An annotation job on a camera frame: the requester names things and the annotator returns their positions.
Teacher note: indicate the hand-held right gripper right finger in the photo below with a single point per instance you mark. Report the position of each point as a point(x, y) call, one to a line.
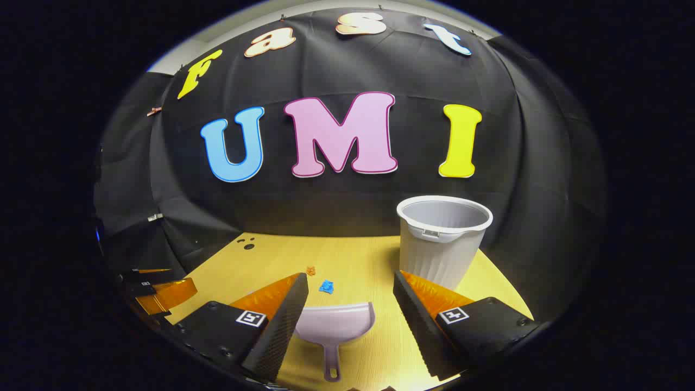
point(421, 326)

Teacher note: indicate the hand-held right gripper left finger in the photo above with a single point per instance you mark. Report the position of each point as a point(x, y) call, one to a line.
point(282, 326)

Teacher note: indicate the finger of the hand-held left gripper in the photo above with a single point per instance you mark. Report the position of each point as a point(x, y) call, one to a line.
point(171, 293)
point(146, 276)

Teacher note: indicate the white plastic dustpan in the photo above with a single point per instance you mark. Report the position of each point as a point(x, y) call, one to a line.
point(334, 326)

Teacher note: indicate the blue paper trash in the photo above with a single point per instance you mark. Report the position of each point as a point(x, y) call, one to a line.
point(326, 287)

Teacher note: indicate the white ribbed garbage bin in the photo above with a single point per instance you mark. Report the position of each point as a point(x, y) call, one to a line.
point(440, 255)

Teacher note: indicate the copper clip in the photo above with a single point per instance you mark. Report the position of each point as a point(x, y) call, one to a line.
point(153, 111)

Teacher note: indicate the black backdrop cloth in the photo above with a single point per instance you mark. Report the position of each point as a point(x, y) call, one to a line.
point(412, 70)

